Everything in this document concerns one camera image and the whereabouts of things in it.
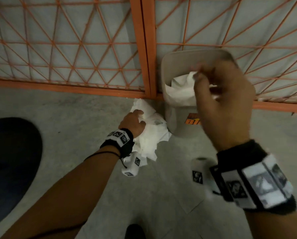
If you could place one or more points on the person's left hand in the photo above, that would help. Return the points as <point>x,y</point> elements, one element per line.
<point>133,124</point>

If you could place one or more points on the person's right hand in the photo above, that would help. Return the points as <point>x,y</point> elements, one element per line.
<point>225,104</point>

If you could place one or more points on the pile of white tissues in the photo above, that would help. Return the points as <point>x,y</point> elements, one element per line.
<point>153,139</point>

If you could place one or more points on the beige plastic dust bin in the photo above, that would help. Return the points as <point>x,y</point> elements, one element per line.
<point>178,116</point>

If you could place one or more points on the heap of tissues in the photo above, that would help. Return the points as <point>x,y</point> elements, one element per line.
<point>180,93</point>

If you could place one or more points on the person's left forearm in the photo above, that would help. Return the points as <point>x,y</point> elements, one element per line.
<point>64,196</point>

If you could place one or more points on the person's right forearm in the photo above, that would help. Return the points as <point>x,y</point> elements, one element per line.
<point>275,226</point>

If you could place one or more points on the person's black left shoe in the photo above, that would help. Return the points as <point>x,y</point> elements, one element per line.
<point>134,232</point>

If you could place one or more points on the black left wristband with markers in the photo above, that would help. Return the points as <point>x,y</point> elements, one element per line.
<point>118,139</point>

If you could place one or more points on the black wristband with markers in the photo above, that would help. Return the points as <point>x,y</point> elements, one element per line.
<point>250,184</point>
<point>118,139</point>

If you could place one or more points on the black right wristband with markers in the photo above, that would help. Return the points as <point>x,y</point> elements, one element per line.
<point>250,184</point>

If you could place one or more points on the dark round stool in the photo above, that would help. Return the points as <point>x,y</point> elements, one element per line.
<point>11,166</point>

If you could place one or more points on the white left wrist camera module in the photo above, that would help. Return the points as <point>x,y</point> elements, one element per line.
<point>133,164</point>

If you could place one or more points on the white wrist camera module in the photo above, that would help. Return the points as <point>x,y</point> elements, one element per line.
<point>133,164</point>
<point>199,175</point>

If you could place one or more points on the white right wrist camera module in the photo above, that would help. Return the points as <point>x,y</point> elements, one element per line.
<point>199,175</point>

